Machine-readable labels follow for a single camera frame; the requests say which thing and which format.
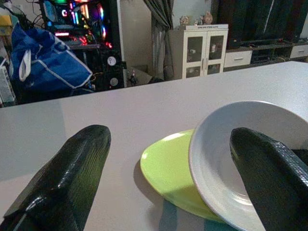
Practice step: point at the computer tower with RGB lights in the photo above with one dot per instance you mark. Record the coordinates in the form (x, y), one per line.
(81, 21)

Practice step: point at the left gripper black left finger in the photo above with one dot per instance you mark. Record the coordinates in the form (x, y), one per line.
(69, 173)

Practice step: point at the white deep plate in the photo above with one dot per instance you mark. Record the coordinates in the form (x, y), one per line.
(214, 158)

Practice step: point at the lime green plate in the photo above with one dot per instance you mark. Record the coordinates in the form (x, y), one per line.
(168, 166)

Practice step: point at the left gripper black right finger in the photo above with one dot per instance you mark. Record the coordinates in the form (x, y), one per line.
(272, 183)

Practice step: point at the black television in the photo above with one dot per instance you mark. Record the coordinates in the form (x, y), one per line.
(260, 19)

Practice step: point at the cardboard box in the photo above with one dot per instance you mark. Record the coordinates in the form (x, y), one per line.
(143, 74)

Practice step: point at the blue bag with white trim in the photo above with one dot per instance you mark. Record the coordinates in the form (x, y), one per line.
(50, 62)

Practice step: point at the white television console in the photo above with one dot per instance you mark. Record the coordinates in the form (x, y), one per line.
(238, 57)

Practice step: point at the grey curtain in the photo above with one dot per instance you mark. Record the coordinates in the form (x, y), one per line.
(161, 36)

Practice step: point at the white glass-door cabinet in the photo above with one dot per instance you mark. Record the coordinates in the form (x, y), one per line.
(204, 50)

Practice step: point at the small ceramic figurine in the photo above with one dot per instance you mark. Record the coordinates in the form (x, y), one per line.
(184, 20)
(207, 17)

